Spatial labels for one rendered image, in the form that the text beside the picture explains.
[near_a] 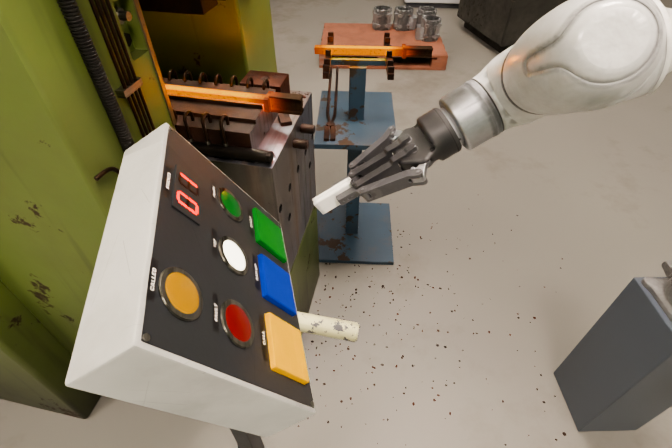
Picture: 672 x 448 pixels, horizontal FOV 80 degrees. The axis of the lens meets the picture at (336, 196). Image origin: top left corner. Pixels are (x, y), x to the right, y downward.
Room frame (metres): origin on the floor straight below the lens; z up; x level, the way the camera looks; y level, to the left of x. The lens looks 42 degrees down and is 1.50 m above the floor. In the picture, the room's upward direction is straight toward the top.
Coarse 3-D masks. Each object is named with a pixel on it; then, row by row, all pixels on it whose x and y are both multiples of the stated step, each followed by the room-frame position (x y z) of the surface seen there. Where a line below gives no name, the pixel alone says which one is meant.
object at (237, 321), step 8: (232, 304) 0.25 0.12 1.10; (232, 312) 0.24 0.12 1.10; (240, 312) 0.25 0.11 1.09; (232, 320) 0.23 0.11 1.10; (240, 320) 0.24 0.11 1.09; (248, 320) 0.25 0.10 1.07; (232, 328) 0.22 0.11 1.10; (240, 328) 0.23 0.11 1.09; (248, 328) 0.24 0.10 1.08; (240, 336) 0.22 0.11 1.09; (248, 336) 0.23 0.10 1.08
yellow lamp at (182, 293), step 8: (176, 272) 0.24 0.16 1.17; (168, 280) 0.23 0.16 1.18; (176, 280) 0.23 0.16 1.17; (184, 280) 0.24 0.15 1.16; (168, 288) 0.22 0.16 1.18; (176, 288) 0.22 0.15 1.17; (184, 288) 0.23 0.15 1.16; (192, 288) 0.24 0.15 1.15; (168, 296) 0.21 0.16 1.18; (176, 296) 0.22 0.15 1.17; (184, 296) 0.22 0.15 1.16; (192, 296) 0.23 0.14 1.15; (176, 304) 0.21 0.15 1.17; (184, 304) 0.21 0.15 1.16; (192, 304) 0.22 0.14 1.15; (184, 312) 0.21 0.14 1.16; (192, 312) 0.21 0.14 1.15
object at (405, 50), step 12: (324, 48) 1.36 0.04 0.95; (336, 48) 1.36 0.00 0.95; (348, 48) 1.36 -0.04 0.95; (360, 48) 1.36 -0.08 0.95; (372, 48) 1.36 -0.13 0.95; (384, 48) 1.36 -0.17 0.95; (396, 48) 1.36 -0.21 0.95; (408, 48) 1.35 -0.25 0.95; (420, 48) 1.35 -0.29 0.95; (432, 48) 1.35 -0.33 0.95
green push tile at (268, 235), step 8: (256, 208) 0.47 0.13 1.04; (256, 216) 0.45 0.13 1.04; (264, 216) 0.47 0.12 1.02; (256, 224) 0.43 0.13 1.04; (264, 224) 0.45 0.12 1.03; (272, 224) 0.47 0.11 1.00; (256, 232) 0.42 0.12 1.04; (264, 232) 0.43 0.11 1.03; (272, 232) 0.45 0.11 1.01; (280, 232) 0.47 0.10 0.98; (256, 240) 0.40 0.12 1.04; (264, 240) 0.41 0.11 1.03; (272, 240) 0.43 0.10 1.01; (280, 240) 0.45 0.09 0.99; (264, 248) 0.40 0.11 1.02; (272, 248) 0.41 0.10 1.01; (280, 248) 0.43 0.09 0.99; (280, 256) 0.41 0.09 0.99
